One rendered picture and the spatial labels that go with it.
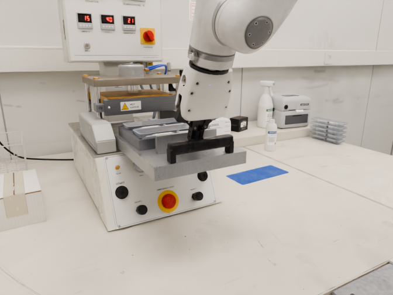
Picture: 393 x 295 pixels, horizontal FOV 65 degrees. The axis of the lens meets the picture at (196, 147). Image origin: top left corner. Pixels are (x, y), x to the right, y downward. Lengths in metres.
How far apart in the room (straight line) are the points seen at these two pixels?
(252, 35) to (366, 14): 2.16
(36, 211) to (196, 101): 0.54
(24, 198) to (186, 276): 0.47
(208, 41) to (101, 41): 0.64
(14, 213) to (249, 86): 1.40
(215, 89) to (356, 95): 2.09
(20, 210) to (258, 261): 0.60
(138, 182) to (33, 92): 0.79
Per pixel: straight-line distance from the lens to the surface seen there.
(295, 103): 1.74
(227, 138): 0.65
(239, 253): 0.73
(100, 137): 0.83
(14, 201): 0.90
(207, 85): 0.57
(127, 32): 1.15
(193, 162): 0.62
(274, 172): 1.20
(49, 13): 1.50
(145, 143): 0.69
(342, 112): 2.53
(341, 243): 0.83
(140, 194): 0.84
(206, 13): 0.53
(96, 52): 1.12
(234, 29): 0.47
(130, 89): 1.01
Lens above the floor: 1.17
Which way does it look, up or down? 16 degrees down
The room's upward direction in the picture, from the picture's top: straight up
